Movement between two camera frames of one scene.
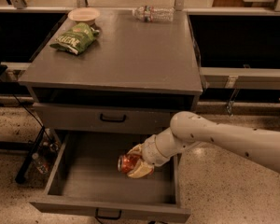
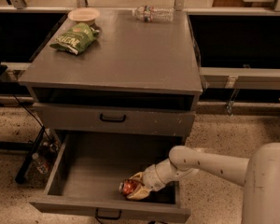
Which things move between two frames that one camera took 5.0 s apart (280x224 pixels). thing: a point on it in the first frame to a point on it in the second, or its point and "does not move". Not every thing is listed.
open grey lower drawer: x=85 y=177 does not move
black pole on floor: x=20 y=177 does not move
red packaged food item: x=125 y=162 to x=128 y=187
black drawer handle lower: x=107 y=217 does not move
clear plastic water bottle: x=148 y=14 does not move
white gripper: x=150 y=151 to x=149 y=179
